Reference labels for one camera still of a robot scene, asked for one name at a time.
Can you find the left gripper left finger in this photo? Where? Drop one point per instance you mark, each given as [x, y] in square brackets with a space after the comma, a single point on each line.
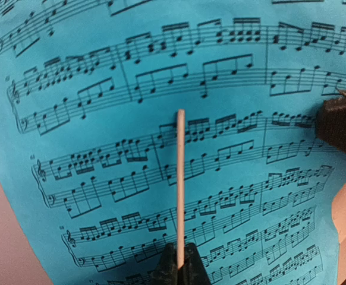
[166, 271]

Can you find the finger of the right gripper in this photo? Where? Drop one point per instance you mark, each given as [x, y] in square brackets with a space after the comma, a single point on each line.
[330, 124]

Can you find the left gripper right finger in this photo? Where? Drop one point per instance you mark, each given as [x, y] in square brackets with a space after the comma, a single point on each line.
[193, 270]

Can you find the blue sheet music paper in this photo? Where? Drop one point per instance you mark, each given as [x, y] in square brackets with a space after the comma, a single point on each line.
[89, 95]

